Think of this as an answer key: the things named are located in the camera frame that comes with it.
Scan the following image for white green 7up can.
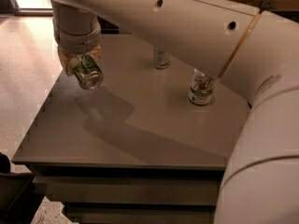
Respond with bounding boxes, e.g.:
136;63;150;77
188;69;215;105

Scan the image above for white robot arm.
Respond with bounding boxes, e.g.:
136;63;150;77
52;0;299;224

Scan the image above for grey cabinet with drawers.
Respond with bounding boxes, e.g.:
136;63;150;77
13;35;249;224

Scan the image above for green soda can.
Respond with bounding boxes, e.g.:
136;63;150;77
73;53;104;90

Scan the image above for silver blue energy drink can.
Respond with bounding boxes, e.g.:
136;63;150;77
153;47;170;69

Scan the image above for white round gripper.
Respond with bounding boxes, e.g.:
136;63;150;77
53;19;102;77

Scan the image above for right metal bracket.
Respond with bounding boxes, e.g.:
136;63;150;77
260;0;277;11

